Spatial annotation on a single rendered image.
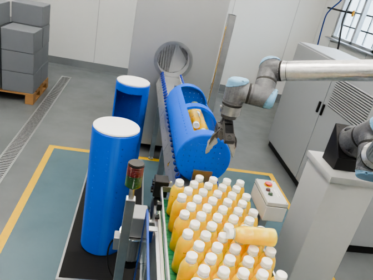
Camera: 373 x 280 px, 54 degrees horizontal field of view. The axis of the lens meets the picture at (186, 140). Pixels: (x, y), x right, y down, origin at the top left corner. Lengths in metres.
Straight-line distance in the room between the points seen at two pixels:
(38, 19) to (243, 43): 3.61
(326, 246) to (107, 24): 5.42
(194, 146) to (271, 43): 5.51
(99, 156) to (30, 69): 3.03
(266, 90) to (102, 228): 1.40
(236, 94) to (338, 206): 1.03
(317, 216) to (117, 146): 1.22
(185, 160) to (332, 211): 0.93
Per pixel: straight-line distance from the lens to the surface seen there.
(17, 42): 5.02
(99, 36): 6.88
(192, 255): 1.30
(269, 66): 1.65
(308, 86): 4.42
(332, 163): 2.25
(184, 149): 1.85
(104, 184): 2.26
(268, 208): 1.69
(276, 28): 7.19
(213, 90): 3.26
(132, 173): 1.37
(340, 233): 2.43
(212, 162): 1.90
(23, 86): 5.16
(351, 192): 2.28
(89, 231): 2.50
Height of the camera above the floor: 1.93
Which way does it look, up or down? 24 degrees down
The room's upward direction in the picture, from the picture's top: 12 degrees clockwise
